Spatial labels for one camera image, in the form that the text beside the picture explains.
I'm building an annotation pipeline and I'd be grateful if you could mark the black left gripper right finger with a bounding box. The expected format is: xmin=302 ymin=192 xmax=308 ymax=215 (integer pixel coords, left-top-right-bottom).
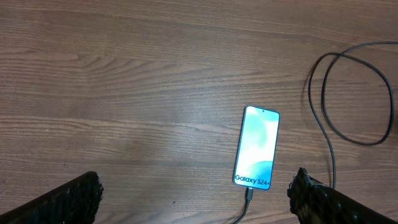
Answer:
xmin=287 ymin=167 xmax=397 ymax=224

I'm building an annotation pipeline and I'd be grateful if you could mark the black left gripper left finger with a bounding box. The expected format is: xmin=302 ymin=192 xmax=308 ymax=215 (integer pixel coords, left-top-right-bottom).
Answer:
xmin=1 ymin=171 xmax=103 ymax=224

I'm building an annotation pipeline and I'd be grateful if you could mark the Galaxy smartphone blue screen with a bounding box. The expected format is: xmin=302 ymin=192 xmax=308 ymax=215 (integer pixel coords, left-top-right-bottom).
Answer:
xmin=233 ymin=106 xmax=280 ymax=190

